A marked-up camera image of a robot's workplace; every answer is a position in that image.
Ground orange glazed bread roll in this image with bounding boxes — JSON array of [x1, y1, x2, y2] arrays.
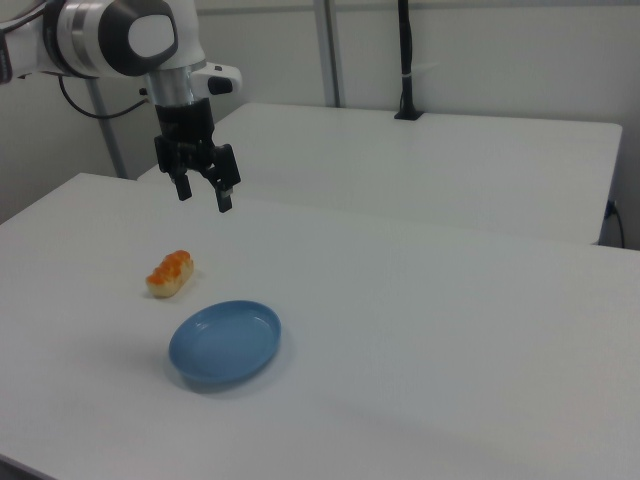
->
[[145, 248, 195, 298]]

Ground black camera pole stand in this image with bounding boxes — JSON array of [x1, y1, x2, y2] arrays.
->
[[393, 0, 424, 122]]

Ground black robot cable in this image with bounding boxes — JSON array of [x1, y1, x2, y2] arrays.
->
[[58, 75, 153, 120]]

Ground blue oval plate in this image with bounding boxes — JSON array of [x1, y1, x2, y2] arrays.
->
[[168, 299, 283, 385]]

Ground black wall power cable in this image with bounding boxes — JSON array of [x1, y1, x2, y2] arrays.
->
[[605, 199, 627, 248]]

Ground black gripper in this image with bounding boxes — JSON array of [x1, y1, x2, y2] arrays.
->
[[152, 97, 242, 213]]

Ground grey metal frame post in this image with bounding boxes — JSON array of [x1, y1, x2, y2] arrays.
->
[[315, 0, 348, 108], [85, 78, 129, 180]]

